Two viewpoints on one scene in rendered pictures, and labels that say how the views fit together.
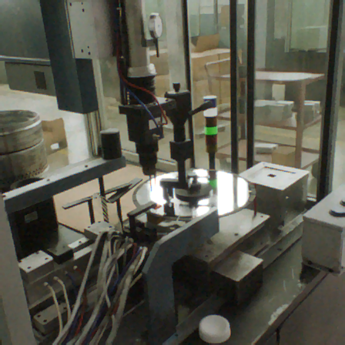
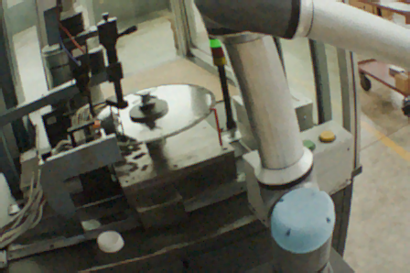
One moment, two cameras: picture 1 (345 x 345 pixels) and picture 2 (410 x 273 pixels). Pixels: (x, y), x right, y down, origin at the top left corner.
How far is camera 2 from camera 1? 0.75 m
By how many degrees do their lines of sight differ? 28
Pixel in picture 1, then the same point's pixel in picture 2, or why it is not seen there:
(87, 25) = not seen: outside the picture
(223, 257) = (147, 187)
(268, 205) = not seen: hidden behind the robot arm
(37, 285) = (27, 172)
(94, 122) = (181, 25)
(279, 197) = not seen: hidden behind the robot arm
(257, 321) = (147, 248)
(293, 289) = (210, 231)
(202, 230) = (94, 156)
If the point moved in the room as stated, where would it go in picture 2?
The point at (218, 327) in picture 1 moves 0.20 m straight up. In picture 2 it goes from (109, 241) to (82, 176)
